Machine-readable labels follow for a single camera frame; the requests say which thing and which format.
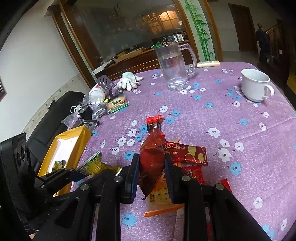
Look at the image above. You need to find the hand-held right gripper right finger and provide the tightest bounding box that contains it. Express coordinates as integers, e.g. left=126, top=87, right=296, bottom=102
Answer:
left=164, top=153, right=271, bottom=241

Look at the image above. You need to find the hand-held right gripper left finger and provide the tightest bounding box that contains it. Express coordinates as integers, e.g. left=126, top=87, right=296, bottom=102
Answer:
left=38, top=153, right=141, bottom=241

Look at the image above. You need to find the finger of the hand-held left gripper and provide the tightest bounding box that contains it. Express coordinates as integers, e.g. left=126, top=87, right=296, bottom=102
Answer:
left=35, top=168, right=88, bottom=186
left=43, top=179, right=75, bottom=197

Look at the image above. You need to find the orange cracker packet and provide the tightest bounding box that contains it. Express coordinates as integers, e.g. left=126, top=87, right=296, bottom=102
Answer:
left=144, top=162, right=185, bottom=217

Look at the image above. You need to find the red-brown snack packet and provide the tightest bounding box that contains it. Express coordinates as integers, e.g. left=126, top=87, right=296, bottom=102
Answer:
left=139, top=128, right=167, bottom=201

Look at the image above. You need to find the dark red nougat bar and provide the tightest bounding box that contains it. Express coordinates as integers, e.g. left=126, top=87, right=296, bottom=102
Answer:
left=162, top=141, right=208, bottom=167

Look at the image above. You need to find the green yellow snack packet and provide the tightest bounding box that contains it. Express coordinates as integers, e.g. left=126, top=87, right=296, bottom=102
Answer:
left=76, top=151, right=122, bottom=177

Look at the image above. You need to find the yellow cardboard box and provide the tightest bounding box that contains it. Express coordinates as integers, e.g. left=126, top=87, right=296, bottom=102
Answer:
left=37, top=126, right=92, bottom=197

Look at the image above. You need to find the black sofa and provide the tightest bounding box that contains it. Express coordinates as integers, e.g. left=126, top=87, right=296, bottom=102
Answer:
left=25, top=91, right=86, bottom=167

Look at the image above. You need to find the clear plastic bag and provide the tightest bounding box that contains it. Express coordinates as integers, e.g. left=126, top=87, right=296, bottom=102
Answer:
left=60, top=95, right=103, bottom=131

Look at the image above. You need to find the red black candy packet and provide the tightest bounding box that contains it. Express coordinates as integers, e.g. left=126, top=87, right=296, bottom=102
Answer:
left=146, top=115, right=164, bottom=135

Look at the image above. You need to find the purple floral tablecloth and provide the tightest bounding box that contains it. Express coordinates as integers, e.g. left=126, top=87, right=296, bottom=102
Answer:
left=67, top=61, right=296, bottom=241

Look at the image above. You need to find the green cracker packet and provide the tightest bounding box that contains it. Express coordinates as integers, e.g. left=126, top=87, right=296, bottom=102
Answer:
left=107, top=94, right=130, bottom=115

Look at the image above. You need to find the white plastic container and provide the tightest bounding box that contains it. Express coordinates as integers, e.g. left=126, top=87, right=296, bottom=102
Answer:
left=89, top=85, right=110, bottom=104

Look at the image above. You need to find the white work glove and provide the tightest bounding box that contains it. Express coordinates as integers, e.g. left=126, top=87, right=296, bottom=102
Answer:
left=116, top=72, right=144, bottom=91

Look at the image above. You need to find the black spatula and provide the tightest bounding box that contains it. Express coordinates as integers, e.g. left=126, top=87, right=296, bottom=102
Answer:
left=96, top=75, right=116, bottom=98

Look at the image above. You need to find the clear glass mug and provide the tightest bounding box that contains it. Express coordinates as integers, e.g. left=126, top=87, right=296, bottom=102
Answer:
left=154, top=43, right=198, bottom=91

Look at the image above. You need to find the white tube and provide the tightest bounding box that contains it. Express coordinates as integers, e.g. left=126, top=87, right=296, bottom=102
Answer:
left=189, top=60, right=220, bottom=68

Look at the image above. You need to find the white ceramic cup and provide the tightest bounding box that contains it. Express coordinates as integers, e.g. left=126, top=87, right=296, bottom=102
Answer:
left=241, top=69, right=275, bottom=103

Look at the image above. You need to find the wooden framed glass partition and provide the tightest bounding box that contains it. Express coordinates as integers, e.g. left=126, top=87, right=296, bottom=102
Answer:
left=47, top=0, right=222, bottom=88

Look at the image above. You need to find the dark figurine statue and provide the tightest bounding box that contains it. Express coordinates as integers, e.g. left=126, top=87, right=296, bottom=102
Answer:
left=255, top=23, right=271, bottom=64

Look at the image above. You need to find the wooden door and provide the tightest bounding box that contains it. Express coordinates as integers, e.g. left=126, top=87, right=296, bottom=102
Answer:
left=228, top=3, right=257, bottom=52

